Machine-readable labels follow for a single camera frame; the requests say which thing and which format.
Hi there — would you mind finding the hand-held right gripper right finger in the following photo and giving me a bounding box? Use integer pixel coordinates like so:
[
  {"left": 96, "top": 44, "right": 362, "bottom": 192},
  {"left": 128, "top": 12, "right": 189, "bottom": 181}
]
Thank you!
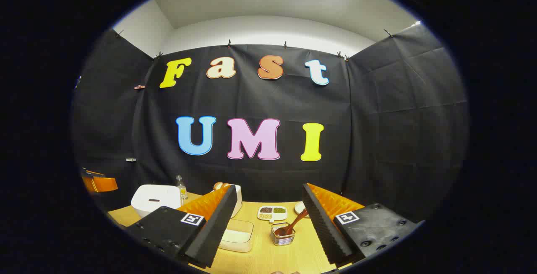
[{"left": 302, "top": 183, "right": 420, "bottom": 266}]

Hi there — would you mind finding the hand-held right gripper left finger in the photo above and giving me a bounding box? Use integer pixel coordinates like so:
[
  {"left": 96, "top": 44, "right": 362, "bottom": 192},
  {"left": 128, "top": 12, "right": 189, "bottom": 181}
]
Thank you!
[{"left": 126, "top": 185, "right": 238, "bottom": 269}]

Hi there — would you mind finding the brown wooden spoon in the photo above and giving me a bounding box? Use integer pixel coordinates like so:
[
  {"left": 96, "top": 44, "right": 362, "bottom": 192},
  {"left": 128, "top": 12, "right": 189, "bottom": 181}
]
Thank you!
[{"left": 275, "top": 209, "right": 309, "bottom": 237}]

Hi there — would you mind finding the clear rice container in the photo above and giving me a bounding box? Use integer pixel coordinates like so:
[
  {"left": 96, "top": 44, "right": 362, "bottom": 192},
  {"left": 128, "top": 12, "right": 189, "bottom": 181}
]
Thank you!
[{"left": 218, "top": 219, "right": 254, "bottom": 253}]

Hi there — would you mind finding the metal wire chopstick holder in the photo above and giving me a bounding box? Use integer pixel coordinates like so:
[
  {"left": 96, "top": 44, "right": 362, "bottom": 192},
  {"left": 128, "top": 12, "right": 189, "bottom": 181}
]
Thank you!
[{"left": 271, "top": 222, "right": 295, "bottom": 246}]

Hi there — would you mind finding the white rice cooker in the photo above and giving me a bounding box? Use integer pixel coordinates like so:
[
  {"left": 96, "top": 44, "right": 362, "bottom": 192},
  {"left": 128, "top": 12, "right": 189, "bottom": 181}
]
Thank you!
[{"left": 131, "top": 184, "right": 183, "bottom": 218}]

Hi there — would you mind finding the white toaster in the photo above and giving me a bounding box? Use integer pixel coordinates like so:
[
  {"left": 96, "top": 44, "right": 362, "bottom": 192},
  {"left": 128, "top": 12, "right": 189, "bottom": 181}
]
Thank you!
[{"left": 229, "top": 185, "right": 243, "bottom": 218}]

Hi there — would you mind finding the white divided grain dish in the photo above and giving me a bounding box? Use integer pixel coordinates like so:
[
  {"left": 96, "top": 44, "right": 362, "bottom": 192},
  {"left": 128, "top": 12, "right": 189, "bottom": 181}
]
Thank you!
[{"left": 257, "top": 206, "right": 288, "bottom": 223}]

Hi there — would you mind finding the small glass bottle yellow label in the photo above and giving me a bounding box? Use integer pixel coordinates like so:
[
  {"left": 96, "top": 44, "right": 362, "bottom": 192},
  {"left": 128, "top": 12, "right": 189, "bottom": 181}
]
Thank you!
[{"left": 175, "top": 175, "right": 188, "bottom": 201}]

